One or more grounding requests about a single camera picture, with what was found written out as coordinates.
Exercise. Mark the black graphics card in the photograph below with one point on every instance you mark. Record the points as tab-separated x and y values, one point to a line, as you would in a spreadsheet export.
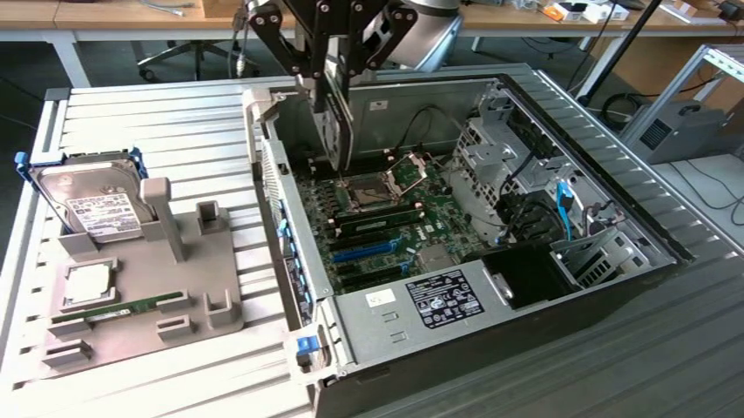
336	130

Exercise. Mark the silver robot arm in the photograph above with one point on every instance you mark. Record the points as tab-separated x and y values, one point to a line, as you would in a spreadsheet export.
431	39

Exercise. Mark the brown cardboard box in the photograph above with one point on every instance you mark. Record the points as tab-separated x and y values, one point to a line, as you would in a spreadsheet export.
224	8

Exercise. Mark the office chair base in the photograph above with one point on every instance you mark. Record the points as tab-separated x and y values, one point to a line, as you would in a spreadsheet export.
198	52

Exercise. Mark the wooden top desk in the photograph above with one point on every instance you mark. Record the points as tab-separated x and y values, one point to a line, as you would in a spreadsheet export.
117	22
668	28

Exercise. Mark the orange and white box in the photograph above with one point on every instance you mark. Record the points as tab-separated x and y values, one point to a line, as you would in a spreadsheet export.
563	12

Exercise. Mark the perforated metal disk bay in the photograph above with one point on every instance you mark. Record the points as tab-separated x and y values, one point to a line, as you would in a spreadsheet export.
483	152

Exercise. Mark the metal socket cover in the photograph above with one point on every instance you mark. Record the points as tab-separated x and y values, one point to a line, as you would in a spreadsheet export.
407	172

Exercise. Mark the small white box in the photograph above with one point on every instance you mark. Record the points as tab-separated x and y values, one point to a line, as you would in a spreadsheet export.
604	13

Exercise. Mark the CPU socket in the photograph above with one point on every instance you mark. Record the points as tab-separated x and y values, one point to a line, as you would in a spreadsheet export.
367	193

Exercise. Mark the black stand pole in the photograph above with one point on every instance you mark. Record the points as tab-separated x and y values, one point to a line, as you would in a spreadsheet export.
622	48

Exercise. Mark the green motherboard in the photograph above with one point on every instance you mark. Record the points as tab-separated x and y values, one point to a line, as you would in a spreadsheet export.
431	213

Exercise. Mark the green RAM stick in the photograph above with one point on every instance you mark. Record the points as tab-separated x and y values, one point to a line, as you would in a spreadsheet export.
372	225
134	305

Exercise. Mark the long black expansion slot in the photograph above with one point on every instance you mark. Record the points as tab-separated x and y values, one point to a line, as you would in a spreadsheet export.
357	238
372	272
372	285

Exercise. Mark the blue expansion slot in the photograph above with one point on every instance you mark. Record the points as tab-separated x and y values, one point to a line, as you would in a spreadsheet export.
364	251

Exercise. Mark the flat white box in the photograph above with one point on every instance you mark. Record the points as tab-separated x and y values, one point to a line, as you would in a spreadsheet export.
689	12

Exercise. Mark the silver chipset heatsink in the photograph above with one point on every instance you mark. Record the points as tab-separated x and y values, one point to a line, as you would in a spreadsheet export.
436	259

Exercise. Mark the grey equipment box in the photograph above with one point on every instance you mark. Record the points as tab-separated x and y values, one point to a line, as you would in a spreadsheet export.
686	130

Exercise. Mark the grey parts rack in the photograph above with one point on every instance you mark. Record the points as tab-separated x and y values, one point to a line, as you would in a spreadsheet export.
174	278

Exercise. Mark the black power adapter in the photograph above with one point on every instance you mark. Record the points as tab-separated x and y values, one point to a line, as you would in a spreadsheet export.
729	9

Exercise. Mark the silver CPU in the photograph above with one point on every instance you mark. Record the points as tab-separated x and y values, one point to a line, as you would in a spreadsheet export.
87	283

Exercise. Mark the grey power supply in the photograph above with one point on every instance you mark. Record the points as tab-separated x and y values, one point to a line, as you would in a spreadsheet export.
372	322

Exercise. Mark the blue case latch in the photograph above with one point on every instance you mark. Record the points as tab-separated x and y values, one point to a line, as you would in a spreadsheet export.
306	345

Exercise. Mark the open PC case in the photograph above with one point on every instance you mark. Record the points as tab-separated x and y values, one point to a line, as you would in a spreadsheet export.
407	392

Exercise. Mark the hard disk with blue bracket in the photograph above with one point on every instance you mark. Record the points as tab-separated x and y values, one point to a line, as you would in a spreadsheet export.
87	196

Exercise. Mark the metal drive bracket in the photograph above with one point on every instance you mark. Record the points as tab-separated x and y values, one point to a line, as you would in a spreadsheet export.
599	261

